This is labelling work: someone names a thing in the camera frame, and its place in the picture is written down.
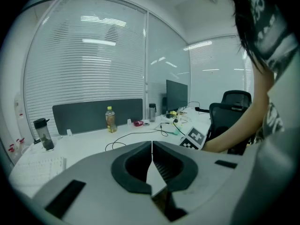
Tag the yellow-capped drink bottle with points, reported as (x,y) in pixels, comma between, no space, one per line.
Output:
(110,121)

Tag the person's right forearm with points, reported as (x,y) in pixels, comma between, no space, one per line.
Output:
(246,116)

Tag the small red object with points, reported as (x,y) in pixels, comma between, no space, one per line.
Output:
(138,123)

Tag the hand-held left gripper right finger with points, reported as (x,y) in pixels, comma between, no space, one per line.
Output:
(187,170)

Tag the person's grey patterned t-shirt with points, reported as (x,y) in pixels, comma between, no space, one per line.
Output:
(269,32)

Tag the dark shaker bottle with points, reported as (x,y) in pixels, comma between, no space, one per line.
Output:
(45,137)

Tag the white keyboard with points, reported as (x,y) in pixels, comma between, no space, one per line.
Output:
(39,170)

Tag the black computer monitor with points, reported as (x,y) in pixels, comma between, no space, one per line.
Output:
(177,95)

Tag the grey water bottle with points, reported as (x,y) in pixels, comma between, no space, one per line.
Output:
(152,114)

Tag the black mesh office chair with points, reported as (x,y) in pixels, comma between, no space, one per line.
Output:
(225,121)
(235,97)

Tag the small yellow object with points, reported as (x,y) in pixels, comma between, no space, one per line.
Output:
(173,113)

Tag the dark grey desk partition panel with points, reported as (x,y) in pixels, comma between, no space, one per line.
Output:
(89,116)

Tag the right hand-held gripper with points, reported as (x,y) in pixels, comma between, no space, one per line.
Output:
(194,136)

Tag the red-topped spray bottle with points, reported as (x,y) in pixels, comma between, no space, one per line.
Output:
(11,149)
(21,143)

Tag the white partition bracket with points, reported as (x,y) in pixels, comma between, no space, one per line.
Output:
(69,132)
(129,121)

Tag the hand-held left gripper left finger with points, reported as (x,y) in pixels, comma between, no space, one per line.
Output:
(119,170)

